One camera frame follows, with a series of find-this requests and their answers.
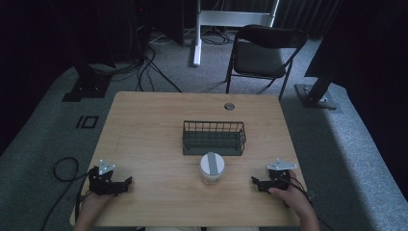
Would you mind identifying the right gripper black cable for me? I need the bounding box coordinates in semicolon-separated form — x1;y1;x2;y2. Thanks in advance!
288;175;336;231

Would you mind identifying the person's right hand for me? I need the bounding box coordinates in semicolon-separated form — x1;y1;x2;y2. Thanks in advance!
268;169;310;217

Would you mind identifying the dark curtain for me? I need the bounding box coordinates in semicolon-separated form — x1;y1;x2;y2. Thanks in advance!
274;0;344;40

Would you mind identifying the dark wire basket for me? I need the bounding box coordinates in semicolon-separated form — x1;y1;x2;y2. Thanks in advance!
182;119;247;157

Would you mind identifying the bundle of floor cables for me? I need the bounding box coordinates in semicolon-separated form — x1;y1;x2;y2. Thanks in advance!
89;28;183;94

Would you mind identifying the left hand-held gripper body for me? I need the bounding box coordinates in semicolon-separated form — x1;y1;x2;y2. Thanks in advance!
88;159;127;196

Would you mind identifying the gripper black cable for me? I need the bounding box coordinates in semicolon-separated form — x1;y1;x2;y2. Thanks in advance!
39;156;90;231
288;175;336;231

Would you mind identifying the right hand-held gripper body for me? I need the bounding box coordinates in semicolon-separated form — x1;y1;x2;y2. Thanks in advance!
260;158;298;193

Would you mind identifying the person's left hand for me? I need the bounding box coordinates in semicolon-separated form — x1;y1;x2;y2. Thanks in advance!
79;192;116;217

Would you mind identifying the black stand with metal base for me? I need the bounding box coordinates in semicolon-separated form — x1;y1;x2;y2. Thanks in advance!
293;61;342;112

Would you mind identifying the black folding chair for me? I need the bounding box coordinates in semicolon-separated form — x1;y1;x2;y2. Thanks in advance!
224;24;308;102

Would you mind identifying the white desk frame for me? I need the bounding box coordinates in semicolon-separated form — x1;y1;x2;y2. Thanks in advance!
191;0;281;67

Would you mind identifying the clear jar with white lid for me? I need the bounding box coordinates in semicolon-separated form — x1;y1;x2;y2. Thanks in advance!
198;151;226;186

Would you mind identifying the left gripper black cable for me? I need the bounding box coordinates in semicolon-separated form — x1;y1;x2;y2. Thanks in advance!
39;156;90;231

